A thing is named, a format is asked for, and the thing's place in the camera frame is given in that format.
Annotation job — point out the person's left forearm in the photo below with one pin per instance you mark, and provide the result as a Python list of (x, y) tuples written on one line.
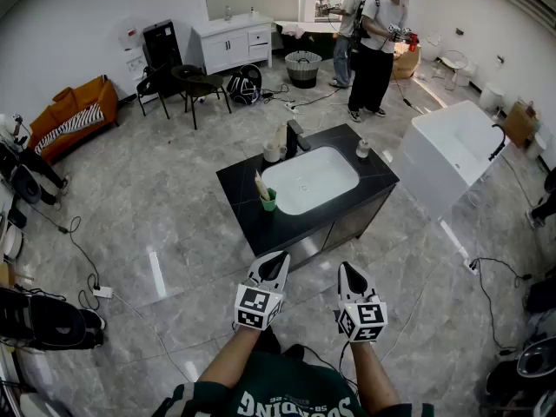
[(234, 359)]

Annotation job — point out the black sink faucet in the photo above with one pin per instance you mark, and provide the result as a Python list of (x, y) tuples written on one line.
[(292, 139)]

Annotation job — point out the dark green printed shirt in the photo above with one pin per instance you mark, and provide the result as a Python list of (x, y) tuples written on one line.
[(295, 385)]

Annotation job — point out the woven laundry basket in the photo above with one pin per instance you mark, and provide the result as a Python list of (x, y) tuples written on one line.
[(303, 72)]

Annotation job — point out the open cardboard box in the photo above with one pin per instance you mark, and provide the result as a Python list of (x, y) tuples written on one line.
[(519, 124)]

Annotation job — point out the black wicker chair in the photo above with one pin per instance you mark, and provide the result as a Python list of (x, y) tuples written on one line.
[(195, 81)]

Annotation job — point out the white sink basin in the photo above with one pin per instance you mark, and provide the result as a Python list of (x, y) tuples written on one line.
[(313, 180)]

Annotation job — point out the orange sofa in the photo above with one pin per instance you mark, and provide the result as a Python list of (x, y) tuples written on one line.
[(87, 96)]

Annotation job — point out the black bathtub white rim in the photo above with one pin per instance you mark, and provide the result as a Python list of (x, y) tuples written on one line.
[(317, 44)]

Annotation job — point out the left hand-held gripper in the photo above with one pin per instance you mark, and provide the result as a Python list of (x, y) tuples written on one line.
[(258, 306)]

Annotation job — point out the black white backpack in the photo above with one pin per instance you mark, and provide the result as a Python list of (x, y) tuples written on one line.
[(243, 87)]

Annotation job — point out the person's right forearm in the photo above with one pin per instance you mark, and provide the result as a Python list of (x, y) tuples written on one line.
[(369, 376)]

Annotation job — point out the pink cloth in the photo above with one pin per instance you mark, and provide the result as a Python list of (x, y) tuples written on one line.
[(293, 31)]

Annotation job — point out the white mug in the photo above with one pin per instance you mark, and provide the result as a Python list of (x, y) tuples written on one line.
[(271, 154)]

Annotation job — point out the white appliance red label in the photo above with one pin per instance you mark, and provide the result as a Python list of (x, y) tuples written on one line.
[(132, 37)]

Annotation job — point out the clear glass bottle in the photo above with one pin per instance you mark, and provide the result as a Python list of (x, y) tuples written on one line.
[(363, 150)]

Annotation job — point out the large cardboard box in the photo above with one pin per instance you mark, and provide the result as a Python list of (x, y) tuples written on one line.
[(406, 65)]

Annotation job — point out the small white trash bin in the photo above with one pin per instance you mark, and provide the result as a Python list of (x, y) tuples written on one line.
[(536, 148)]

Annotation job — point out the black curved bathtub faucet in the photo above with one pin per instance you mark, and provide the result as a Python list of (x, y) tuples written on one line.
[(504, 137)]

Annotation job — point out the white power strip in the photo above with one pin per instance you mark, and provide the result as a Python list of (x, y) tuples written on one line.
[(471, 266), (103, 292), (292, 107)]

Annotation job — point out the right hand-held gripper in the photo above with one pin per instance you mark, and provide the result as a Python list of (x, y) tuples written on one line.
[(360, 319)]

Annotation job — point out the black sink cabinet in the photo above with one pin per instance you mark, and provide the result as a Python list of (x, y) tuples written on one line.
[(243, 215)]

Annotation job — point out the white vanity cabinet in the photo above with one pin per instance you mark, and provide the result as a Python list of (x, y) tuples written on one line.
[(226, 46)]

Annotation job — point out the black folding chair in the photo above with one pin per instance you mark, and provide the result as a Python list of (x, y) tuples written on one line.
[(150, 86)]

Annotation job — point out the black water dispenser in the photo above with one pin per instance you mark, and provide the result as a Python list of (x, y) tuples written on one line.
[(160, 44)]

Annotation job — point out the striped cushion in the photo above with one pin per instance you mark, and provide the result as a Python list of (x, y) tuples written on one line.
[(74, 122)]

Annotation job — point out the green cup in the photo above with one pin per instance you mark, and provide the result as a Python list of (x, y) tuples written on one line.
[(269, 202)]

